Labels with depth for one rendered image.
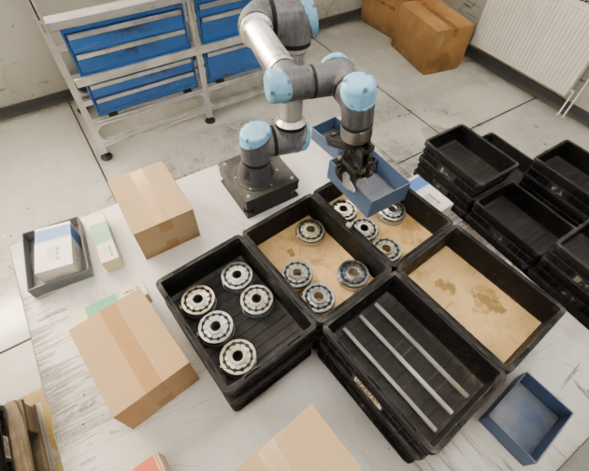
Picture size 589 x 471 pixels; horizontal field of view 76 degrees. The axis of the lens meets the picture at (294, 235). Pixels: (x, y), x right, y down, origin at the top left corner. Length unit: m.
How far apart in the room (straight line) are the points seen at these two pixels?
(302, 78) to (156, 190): 0.81
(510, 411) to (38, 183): 2.94
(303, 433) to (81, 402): 0.68
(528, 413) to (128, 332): 1.20
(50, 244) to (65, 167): 1.63
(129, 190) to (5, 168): 1.92
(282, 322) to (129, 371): 0.44
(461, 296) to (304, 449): 0.68
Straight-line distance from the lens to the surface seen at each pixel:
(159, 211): 1.43
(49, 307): 1.56
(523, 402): 1.43
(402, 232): 1.41
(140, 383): 1.14
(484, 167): 2.35
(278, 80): 0.88
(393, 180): 1.20
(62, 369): 1.43
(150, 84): 2.92
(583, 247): 2.23
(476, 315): 1.32
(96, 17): 2.68
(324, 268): 1.27
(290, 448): 1.01
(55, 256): 1.54
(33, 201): 3.03
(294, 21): 1.25
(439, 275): 1.35
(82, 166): 3.12
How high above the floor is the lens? 1.90
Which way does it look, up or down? 53 degrees down
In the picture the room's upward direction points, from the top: 2 degrees clockwise
